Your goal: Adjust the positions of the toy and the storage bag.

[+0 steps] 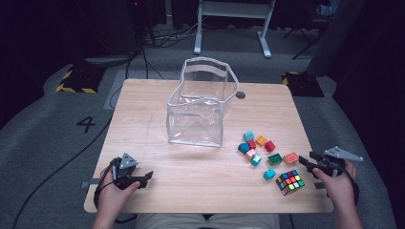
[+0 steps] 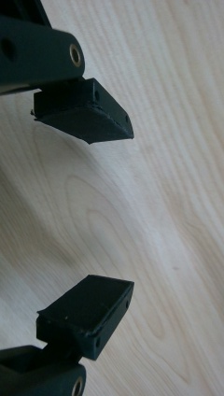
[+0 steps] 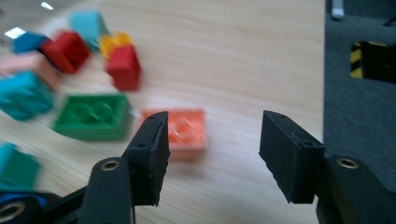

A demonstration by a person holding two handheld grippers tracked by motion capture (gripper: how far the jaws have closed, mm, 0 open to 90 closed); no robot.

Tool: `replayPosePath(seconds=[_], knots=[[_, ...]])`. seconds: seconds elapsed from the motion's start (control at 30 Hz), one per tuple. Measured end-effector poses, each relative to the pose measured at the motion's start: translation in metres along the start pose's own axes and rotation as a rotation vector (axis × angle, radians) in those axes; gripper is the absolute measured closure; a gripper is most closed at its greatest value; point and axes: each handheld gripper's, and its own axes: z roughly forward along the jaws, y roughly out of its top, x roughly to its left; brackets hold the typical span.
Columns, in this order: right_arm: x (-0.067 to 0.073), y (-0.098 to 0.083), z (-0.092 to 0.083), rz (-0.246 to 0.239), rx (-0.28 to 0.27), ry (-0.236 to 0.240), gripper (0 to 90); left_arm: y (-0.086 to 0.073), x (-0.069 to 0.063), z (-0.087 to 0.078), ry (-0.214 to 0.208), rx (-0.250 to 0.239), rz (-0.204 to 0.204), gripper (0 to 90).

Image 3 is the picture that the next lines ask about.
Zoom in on dark blue toy block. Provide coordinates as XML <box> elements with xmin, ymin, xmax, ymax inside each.
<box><xmin>12</xmin><ymin>32</ymin><xmax>50</xmax><ymax>54</ymax></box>

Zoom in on green toy block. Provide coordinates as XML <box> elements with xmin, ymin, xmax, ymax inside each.
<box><xmin>51</xmin><ymin>93</ymin><xmax>132</xmax><ymax>141</ymax></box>

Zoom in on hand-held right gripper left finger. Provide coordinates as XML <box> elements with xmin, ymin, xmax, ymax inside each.
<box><xmin>121</xmin><ymin>111</ymin><xmax>171</xmax><ymax>207</ymax></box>

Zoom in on black yellow-striped stand base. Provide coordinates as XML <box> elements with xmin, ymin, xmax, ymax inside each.
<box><xmin>349</xmin><ymin>40</ymin><xmax>396</xmax><ymax>84</ymax></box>

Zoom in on white desk frame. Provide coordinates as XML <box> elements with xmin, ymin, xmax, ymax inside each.
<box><xmin>331</xmin><ymin>0</ymin><xmax>346</xmax><ymax>21</ymax></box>

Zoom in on pale teal toy block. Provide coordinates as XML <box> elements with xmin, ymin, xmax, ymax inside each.
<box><xmin>68</xmin><ymin>11</ymin><xmax>108</xmax><ymax>52</ymax></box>

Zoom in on cyan toy block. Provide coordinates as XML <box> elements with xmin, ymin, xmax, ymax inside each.
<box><xmin>0</xmin><ymin>72</ymin><xmax>55</xmax><ymax>121</ymax></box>
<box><xmin>0</xmin><ymin>142</ymin><xmax>41</xmax><ymax>190</ymax></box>

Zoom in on pink toy block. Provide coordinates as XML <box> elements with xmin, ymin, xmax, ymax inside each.
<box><xmin>0</xmin><ymin>52</ymin><xmax>60</xmax><ymax>91</ymax></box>

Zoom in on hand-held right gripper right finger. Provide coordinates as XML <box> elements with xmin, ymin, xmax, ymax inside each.
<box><xmin>259</xmin><ymin>110</ymin><xmax>326</xmax><ymax>204</ymax></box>

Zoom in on red toy block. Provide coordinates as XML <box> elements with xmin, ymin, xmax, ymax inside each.
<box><xmin>40</xmin><ymin>30</ymin><xmax>92</xmax><ymax>75</ymax></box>
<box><xmin>106</xmin><ymin>45</ymin><xmax>142</xmax><ymax>91</ymax></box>

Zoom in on salmon toy block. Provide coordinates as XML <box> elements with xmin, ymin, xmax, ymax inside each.
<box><xmin>141</xmin><ymin>108</ymin><xmax>208</xmax><ymax>161</ymax></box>

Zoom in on yellow toy block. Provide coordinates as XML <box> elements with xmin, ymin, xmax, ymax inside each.
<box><xmin>99</xmin><ymin>32</ymin><xmax>134</xmax><ymax>62</ymax></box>

